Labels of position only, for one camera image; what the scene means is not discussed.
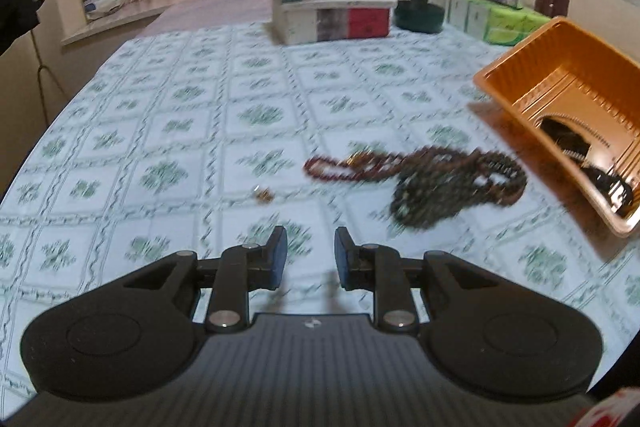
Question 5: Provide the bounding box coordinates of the reddish brown bead bracelet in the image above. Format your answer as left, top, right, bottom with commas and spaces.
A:
303, 147, 402, 184

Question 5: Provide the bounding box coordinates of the black wrist watch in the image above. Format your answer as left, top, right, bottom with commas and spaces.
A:
541, 117, 640, 214

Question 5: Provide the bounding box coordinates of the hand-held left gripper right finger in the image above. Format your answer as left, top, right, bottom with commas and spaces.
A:
334, 227, 501, 336

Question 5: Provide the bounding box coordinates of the green floral tablecloth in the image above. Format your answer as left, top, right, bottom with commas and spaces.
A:
0, 21, 640, 409

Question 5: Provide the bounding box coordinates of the thin metal coat stand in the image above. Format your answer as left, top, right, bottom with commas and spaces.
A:
29, 27, 69, 128

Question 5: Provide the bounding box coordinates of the red white patterned clothing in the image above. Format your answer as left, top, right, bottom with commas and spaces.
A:
569, 386, 640, 427

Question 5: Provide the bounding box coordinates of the dark bead necklace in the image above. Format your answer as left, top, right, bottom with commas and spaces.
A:
389, 146, 529, 229

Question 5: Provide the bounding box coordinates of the green tissue pack bundle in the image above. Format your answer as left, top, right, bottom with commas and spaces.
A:
446, 0, 554, 47

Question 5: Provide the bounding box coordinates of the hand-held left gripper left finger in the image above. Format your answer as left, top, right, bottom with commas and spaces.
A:
122, 226, 289, 334

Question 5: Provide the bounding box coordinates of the white pearl necklace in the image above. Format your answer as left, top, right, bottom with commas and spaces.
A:
543, 111, 614, 152

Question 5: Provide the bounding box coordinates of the orange plastic tray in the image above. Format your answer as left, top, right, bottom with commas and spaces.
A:
472, 17, 640, 238

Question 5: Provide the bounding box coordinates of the white and red printed box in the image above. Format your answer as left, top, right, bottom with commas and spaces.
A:
271, 0, 391, 46

